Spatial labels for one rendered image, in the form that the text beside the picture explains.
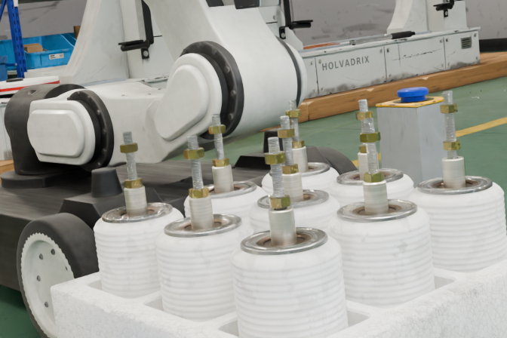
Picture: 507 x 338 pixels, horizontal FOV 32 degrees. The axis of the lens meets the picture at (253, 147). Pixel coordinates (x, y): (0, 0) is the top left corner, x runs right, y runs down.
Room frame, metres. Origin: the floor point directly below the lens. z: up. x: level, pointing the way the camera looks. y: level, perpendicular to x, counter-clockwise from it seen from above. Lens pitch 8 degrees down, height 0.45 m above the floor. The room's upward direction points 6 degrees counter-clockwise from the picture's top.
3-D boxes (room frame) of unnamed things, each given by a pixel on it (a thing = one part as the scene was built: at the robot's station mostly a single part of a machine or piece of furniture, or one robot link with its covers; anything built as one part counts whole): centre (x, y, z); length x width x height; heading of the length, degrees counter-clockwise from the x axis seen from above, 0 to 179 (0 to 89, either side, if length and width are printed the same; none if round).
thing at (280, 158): (0.74, -0.02, 0.33); 0.02 x 0.02 x 0.01; 64
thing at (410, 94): (1.15, -0.21, 0.32); 0.04 x 0.04 x 0.02
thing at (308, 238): (0.74, -0.02, 0.25); 0.08 x 0.08 x 0.01
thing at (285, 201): (0.74, -0.02, 0.29); 0.02 x 0.02 x 0.01; 64
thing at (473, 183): (0.89, -0.20, 0.25); 0.08 x 0.08 x 0.01
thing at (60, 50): (6.06, 1.39, 0.36); 0.50 x 0.38 x 0.21; 42
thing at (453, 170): (0.89, -0.20, 0.26); 0.02 x 0.02 x 0.03
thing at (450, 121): (0.89, -0.20, 0.31); 0.01 x 0.01 x 0.08
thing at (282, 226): (0.74, -0.02, 0.26); 0.02 x 0.02 x 0.03
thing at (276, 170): (0.74, -0.02, 0.30); 0.01 x 0.01 x 0.08
